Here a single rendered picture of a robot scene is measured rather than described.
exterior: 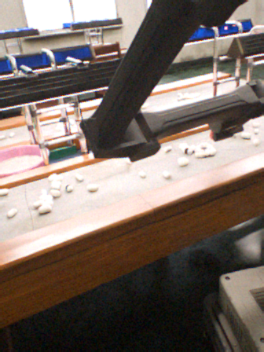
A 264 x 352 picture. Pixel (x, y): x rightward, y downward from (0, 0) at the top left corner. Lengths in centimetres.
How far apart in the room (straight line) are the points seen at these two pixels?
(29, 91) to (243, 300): 85
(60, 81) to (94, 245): 48
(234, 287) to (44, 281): 56
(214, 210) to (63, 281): 48
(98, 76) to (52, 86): 14
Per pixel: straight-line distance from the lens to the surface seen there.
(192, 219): 98
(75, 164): 120
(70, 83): 99
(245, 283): 109
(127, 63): 47
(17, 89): 97
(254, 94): 85
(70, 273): 88
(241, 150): 126
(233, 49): 132
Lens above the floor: 126
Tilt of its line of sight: 28 degrees down
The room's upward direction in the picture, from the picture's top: 7 degrees counter-clockwise
